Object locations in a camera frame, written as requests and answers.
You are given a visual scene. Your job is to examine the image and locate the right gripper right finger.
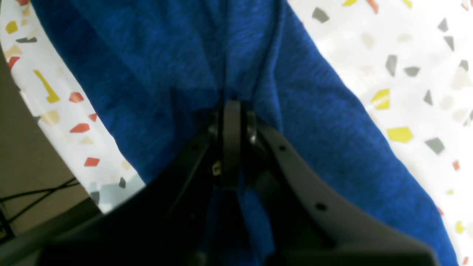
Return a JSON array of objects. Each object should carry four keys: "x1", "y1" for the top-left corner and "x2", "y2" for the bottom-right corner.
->
[{"x1": 244, "y1": 111, "x2": 439, "y2": 266}]

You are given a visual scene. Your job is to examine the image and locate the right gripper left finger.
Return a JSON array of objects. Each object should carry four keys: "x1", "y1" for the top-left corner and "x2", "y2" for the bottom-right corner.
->
[{"x1": 1, "y1": 100, "x2": 243, "y2": 266}]

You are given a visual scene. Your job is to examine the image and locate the dark blue t-shirt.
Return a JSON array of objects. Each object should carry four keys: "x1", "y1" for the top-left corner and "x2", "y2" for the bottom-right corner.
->
[{"x1": 32, "y1": 0, "x2": 458, "y2": 266}]

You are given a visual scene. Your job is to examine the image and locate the terrazzo pattern table cloth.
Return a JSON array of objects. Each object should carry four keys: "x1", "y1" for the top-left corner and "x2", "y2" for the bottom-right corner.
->
[{"x1": 1, "y1": 0, "x2": 473, "y2": 266}]

